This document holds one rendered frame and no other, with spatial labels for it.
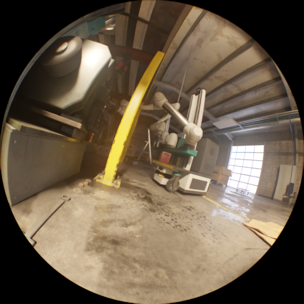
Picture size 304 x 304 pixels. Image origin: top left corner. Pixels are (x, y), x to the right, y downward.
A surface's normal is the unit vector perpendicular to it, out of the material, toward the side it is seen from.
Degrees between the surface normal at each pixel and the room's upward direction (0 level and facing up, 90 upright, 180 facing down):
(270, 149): 90
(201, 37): 171
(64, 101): 90
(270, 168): 90
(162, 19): 180
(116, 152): 90
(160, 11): 180
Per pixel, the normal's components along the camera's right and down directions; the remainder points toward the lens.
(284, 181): -0.93, -0.31
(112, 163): 0.23, 0.01
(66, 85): 0.52, 0.11
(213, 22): -0.16, 0.99
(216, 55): -0.44, 0.89
